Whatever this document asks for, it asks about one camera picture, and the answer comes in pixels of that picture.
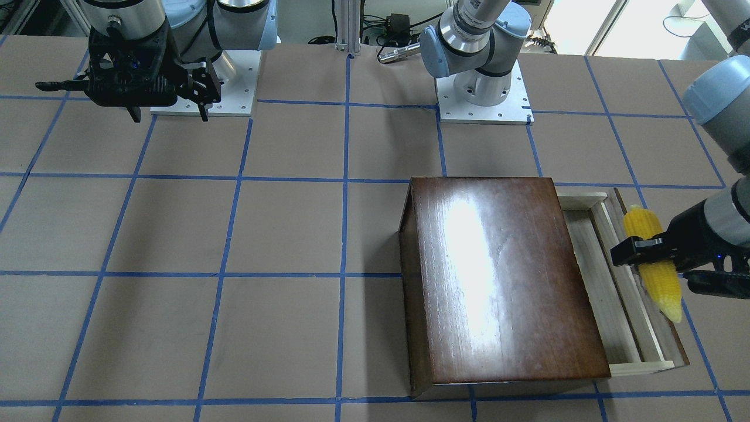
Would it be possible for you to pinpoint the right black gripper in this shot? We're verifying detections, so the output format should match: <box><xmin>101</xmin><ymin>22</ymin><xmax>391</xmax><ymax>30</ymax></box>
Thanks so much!
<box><xmin>85</xmin><ymin>26</ymin><xmax>221</xmax><ymax>123</ymax></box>

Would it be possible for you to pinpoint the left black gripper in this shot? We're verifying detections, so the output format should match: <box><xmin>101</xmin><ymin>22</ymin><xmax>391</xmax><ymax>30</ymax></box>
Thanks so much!
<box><xmin>610</xmin><ymin>200</ymin><xmax>749</xmax><ymax>300</ymax></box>

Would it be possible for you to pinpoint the yellow toy corn cob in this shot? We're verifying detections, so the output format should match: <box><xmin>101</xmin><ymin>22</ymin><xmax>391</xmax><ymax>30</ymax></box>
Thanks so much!
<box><xmin>623</xmin><ymin>205</ymin><xmax>683</xmax><ymax>324</ymax></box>

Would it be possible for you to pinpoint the light wooden drawer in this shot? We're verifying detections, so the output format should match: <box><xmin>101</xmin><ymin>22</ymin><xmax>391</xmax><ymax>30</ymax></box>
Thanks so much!
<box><xmin>556</xmin><ymin>186</ymin><xmax>691</xmax><ymax>377</ymax></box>

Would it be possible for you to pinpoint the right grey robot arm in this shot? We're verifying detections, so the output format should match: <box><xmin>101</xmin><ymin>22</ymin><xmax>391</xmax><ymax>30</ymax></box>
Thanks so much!
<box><xmin>74</xmin><ymin>1</ymin><xmax>278</xmax><ymax>122</ymax></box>

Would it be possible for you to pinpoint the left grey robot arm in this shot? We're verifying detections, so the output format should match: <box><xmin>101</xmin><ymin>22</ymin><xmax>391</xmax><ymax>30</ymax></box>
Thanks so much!
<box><xmin>420</xmin><ymin>1</ymin><xmax>748</xmax><ymax>299</ymax></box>

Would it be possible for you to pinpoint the dark brown wooden cabinet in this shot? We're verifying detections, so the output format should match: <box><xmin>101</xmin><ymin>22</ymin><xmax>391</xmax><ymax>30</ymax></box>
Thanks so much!
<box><xmin>398</xmin><ymin>177</ymin><xmax>611</xmax><ymax>400</ymax></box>

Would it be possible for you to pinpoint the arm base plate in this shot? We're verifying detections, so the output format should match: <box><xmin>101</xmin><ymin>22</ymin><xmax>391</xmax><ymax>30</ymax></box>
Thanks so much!
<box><xmin>149</xmin><ymin>49</ymin><xmax>262</xmax><ymax>117</ymax></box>
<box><xmin>435</xmin><ymin>61</ymin><xmax>535</xmax><ymax>125</ymax></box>

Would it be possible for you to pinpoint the aluminium profile post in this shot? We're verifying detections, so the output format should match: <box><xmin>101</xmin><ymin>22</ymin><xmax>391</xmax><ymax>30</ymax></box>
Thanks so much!
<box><xmin>332</xmin><ymin>1</ymin><xmax>364</xmax><ymax>58</ymax></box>

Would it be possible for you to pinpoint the black cables bundle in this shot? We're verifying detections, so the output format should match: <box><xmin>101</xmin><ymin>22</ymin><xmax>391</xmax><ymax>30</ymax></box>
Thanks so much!
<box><xmin>308</xmin><ymin>0</ymin><xmax>452</xmax><ymax>47</ymax></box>

